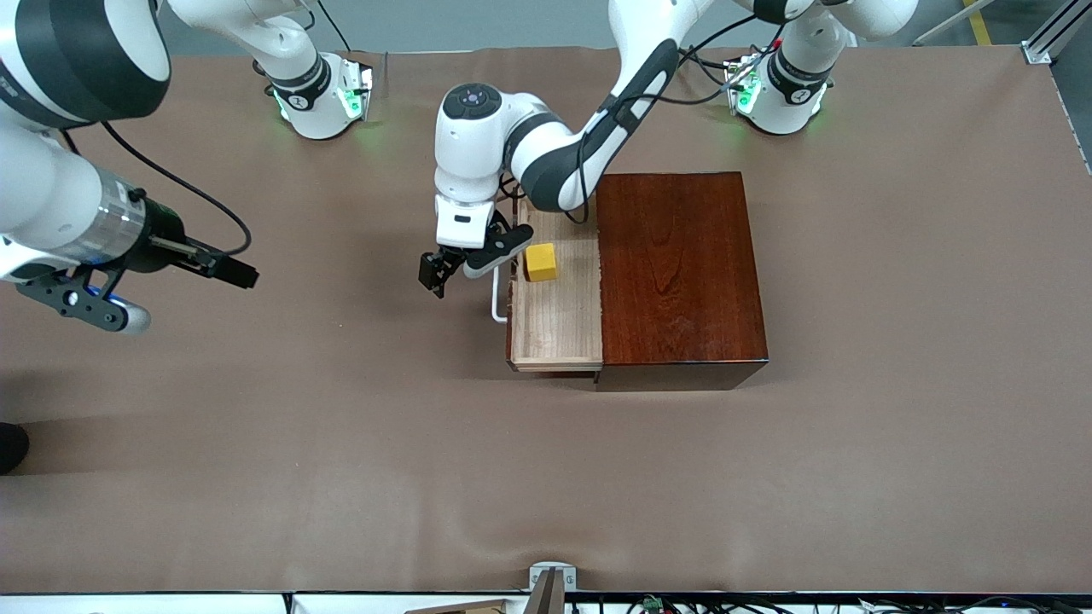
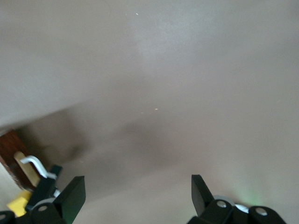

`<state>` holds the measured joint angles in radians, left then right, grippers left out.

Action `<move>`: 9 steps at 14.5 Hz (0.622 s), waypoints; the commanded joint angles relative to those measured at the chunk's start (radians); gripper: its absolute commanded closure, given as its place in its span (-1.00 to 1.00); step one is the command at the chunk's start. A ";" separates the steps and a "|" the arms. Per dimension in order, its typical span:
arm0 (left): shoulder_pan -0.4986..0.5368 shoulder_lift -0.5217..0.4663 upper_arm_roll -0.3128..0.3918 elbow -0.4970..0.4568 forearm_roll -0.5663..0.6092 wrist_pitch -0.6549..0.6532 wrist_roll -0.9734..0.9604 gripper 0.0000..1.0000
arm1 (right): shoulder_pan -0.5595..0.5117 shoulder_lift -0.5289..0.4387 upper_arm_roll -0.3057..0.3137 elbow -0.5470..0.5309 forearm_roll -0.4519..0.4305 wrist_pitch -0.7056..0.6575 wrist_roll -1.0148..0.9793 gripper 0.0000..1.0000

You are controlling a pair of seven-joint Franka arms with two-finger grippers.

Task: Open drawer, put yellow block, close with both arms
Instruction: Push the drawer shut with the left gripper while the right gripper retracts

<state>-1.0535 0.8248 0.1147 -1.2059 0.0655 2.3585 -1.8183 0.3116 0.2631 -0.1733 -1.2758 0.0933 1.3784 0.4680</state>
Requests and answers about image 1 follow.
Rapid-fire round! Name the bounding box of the yellow block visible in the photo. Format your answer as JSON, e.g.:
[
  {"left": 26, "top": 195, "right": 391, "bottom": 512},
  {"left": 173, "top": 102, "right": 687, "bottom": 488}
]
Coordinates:
[{"left": 524, "top": 243, "right": 559, "bottom": 283}]

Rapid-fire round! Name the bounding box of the light wooden drawer white handle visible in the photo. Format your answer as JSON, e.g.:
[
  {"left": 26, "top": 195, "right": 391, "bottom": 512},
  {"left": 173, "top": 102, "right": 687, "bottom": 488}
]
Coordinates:
[{"left": 491, "top": 198, "right": 605, "bottom": 375}]

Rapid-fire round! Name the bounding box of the dark red wooden cabinet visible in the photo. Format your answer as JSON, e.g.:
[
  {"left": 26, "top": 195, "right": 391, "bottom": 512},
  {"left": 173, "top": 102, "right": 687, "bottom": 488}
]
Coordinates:
[{"left": 595, "top": 172, "right": 770, "bottom": 393}]

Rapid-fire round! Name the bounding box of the brown table cloth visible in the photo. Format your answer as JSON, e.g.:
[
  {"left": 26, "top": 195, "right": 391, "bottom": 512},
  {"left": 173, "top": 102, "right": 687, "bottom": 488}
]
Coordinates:
[{"left": 0, "top": 47, "right": 1092, "bottom": 595}]

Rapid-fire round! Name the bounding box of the black round object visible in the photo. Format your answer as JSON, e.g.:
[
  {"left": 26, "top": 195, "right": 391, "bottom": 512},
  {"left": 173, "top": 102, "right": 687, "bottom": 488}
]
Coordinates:
[{"left": 0, "top": 421, "right": 31, "bottom": 476}]

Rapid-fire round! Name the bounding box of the light wooden board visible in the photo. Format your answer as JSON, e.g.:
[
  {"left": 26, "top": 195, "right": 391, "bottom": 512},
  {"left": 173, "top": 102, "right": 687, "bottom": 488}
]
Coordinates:
[{"left": 404, "top": 599, "right": 513, "bottom": 614}]

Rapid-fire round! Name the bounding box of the aluminium profile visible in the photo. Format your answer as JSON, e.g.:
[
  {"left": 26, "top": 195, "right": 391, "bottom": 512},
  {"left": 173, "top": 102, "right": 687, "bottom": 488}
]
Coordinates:
[{"left": 1019, "top": 0, "right": 1092, "bottom": 67}]

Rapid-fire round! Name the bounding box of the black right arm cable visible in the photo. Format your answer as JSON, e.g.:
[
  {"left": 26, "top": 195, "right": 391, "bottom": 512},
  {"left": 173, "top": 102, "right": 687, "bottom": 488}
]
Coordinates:
[{"left": 101, "top": 121, "right": 253, "bottom": 258}]

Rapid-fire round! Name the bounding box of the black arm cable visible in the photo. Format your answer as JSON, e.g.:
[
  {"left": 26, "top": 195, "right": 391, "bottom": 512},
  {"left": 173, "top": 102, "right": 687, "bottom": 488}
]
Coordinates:
[
  {"left": 101, "top": 121, "right": 253, "bottom": 258},
  {"left": 563, "top": 15, "right": 781, "bottom": 227}
]

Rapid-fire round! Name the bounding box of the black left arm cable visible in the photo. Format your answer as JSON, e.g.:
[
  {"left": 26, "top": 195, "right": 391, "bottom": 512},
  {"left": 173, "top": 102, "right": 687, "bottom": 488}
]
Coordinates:
[{"left": 563, "top": 15, "right": 781, "bottom": 227}]

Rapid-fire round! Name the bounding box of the black right base cable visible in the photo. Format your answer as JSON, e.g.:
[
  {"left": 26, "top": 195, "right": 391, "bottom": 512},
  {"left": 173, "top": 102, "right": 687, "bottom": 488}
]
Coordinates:
[{"left": 316, "top": 0, "right": 357, "bottom": 54}]

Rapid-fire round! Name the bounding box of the aluminium camera stand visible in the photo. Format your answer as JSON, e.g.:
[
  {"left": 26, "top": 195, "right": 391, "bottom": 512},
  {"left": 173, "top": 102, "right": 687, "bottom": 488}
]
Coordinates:
[{"left": 522, "top": 560, "right": 578, "bottom": 614}]

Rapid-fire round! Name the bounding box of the thin black cable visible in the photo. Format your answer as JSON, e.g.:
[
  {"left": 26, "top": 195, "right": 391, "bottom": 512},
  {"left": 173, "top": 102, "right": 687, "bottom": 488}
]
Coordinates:
[
  {"left": 670, "top": 597, "right": 854, "bottom": 614},
  {"left": 853, "top": 596, "right": 1092, "bottom": 614}
]

